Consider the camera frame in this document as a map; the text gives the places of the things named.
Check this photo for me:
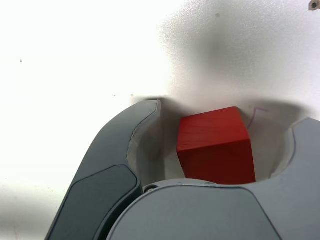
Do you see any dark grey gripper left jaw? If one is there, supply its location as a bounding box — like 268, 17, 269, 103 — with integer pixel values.
46, 98, 167, 240

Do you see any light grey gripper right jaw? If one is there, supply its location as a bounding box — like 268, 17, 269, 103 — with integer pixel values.
107, 116, 320, 240

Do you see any red cube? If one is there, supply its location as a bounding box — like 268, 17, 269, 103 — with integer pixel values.
176, 106, 257, 186

